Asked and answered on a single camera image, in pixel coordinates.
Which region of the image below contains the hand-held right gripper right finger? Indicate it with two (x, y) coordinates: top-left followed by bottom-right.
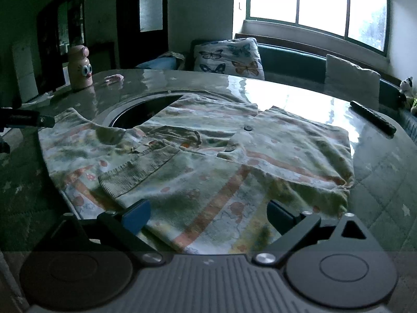
(252, 200), (378, 265)

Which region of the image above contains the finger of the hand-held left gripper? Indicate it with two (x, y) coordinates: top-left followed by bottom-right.
(0, 107), (56, 129)

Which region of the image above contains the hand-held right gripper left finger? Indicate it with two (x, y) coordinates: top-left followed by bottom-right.
(42, 198), (165, 265)

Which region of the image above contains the patterned children's shirt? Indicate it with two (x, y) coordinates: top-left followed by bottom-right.
(38, 93), (355, 255)

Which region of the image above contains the white appliance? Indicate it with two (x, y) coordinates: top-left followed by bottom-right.
(12, 38), (38, 104)

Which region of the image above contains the pink bottle with cartoon eyes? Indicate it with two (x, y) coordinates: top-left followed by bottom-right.
(67, 45), (93, 90)

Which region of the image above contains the dark wooden cabinet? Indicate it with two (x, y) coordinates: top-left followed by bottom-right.
(36, 0), (87, 93)

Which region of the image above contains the round black table inset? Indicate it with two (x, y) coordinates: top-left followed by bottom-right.
(96, 89), (248, 129)

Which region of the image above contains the black remote control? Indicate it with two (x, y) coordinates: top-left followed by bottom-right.
(350, 100), (397, 135)

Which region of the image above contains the blue cushion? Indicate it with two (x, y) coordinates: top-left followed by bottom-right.
(136, 57), (178, 70)

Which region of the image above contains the teal sofa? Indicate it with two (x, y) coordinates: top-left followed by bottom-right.
(190, 39), (417, 151)

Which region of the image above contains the white cushion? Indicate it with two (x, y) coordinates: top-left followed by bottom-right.
(324, 54), (381, 111)

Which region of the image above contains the butterfly print pillow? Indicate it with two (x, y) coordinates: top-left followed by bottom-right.
(193, 38), (265, 81)

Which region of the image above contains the black and white plush toy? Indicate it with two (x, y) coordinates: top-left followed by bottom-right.
(399, 77), (414, 102)

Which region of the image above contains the window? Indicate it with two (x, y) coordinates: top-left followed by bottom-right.
(245, 0), (391, 53)

